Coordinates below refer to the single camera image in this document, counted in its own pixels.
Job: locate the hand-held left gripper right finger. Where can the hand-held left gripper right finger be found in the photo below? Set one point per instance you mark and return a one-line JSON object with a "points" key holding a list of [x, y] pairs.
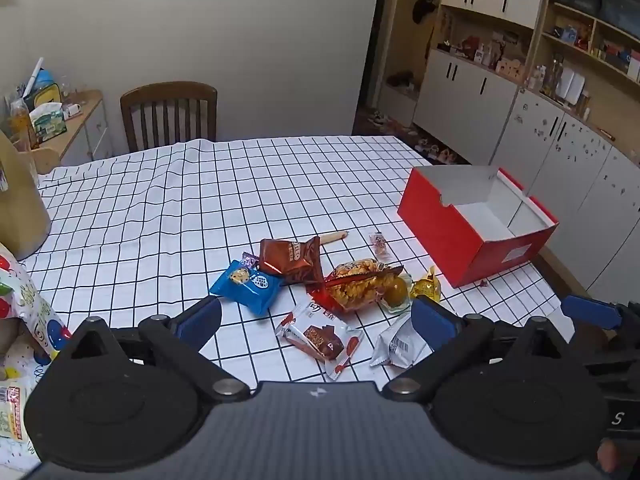
{"points": [[432, 321]]}

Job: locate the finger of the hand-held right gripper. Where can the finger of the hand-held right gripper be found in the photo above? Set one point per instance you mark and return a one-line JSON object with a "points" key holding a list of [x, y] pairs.
{"points": [[592, 311]]}

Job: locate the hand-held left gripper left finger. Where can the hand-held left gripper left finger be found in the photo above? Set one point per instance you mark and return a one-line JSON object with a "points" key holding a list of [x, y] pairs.
{"points": [[200, 320]]}

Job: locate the blue cookie packet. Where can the blue cookie packet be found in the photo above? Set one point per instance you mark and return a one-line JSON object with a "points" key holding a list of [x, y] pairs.
{"points": [[245, 287]]}

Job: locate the purple candy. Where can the purple candy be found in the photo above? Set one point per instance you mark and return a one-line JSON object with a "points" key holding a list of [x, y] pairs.
{"points": [[248, 261]]}

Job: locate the red cardboard box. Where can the red cardboard box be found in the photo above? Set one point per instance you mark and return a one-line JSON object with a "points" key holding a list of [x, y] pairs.
{"points": [[440, 230]]}

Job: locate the brown biscuit packet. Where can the brown biscuit packet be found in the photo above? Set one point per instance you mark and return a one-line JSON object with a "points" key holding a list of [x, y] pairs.
{"points": [[290, 260]]}

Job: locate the beige sausage stick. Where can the beige sausage stick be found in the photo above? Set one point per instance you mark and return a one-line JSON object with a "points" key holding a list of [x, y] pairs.
{"points": [[332, 236]]}

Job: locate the person's right hand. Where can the person's right hand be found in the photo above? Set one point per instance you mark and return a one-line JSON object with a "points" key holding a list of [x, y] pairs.
{"points": [[607, 455]]}

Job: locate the gold wrapped candy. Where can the gold wrapped candy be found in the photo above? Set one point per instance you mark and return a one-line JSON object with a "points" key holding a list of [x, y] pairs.
{"points": [[425, 287]]}

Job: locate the silver white snack packet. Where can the silver white snack packet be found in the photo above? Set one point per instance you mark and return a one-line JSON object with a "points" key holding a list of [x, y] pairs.
{"points": [[400, 347]]}

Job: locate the egg yolk pastry packet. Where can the egg yolk pastry packet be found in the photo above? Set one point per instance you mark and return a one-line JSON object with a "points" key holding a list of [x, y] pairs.
{"points": [[395, 292]]}

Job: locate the clear yellow chips bag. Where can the clear yellow chips bag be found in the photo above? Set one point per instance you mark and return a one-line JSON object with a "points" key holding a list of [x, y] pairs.
{"points": [[355, 287]]}

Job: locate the small red clear snack packet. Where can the small red clear snack packet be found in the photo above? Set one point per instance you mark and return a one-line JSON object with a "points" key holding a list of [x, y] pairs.
{"points": [[380, 246]]}

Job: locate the black checked white tablecloth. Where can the black checked white tablecloth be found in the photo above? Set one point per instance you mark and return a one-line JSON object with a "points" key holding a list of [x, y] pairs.
{"points": [[150, 220]]}

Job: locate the white red chocolate cake packet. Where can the white red chocolate cake packet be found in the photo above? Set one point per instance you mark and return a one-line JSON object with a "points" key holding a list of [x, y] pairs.
{"points": [[320, 340]]}

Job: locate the white stickered base cabinet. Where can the white stickered base cabinet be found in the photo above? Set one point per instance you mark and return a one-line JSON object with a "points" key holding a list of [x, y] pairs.
{"points": [[575, 170]]}

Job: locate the shoes on floor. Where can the shoes on floor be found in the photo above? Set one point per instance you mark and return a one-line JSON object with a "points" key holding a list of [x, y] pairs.
{"points": [[435, 152]]}

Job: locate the balloon print gift bag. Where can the balloon print gift bag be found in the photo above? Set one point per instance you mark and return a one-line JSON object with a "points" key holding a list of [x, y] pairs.
{"points": [[30, 305]]}

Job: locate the white green packet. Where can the white green packet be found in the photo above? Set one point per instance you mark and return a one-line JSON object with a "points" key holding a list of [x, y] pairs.
{"points": [[12, 412]]}

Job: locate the brown paper bag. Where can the brown paper bag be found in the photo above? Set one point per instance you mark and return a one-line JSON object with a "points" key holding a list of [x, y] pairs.
{"points": [[20, 210]]}

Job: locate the white two-door base cabinet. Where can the white two-door base cabinet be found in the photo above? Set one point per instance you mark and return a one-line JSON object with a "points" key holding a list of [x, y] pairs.
{"points": [[465, 105]]}

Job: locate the wooden open shelving unit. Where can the wooden open shelving unit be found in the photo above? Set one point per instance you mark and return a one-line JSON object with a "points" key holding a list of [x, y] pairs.
{"points": [[595, 90]]}

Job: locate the light wooden chair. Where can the light wooden chair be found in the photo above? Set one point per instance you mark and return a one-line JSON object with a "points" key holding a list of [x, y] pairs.
{"points": [[45, 160]]}

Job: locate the white containers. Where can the white containers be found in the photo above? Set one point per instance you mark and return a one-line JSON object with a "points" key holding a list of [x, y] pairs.
{"points": [[572, 87]]}

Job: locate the dark wooden chair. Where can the dark wooden chair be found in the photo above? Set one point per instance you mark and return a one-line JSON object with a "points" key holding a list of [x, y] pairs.
{"points": [[170, 91]]}

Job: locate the cluster of glass bottles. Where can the cluster of glass bottles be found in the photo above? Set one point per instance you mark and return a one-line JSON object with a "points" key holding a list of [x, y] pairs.
{"points": [[550, 77]]}

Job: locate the light wooden side desk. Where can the light wooden side desk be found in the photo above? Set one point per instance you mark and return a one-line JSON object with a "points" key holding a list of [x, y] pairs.
{"points": [[77, 115]]}

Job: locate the dark shoes in niche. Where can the dark shoes in niche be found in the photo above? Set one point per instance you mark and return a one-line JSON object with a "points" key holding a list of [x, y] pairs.
{"points": [[400, 80]]}

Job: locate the small white charger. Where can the small white charger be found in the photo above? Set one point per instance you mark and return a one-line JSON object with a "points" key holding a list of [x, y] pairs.
{"points": [[72, 109]]}

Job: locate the green tissue box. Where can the green tissue box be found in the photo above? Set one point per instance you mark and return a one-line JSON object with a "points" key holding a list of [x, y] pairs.
{"points": [[47, 120]]}

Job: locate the yellow liquid bottle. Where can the yellow liquid bottle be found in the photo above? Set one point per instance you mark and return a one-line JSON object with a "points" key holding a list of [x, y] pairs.
{"points": [[22, 125]]}

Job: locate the row of counter knick-knacks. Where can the row of counter knick-knacks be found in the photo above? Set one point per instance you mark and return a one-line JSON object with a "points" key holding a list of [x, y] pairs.
{"points": [[482, 52]]}

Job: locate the yellow blue lunch bag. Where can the yellow blue lunch bag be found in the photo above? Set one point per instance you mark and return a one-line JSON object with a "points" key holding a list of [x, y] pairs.
{"points": [[45, 85]]}

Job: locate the white stick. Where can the white stick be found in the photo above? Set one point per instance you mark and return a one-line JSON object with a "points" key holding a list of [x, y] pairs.
{"points": [[36, 72]]}

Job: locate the dark hanging bag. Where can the dark hanging bag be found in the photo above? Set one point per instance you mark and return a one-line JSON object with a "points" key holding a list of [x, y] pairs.
{"points": [[425, 6]]}

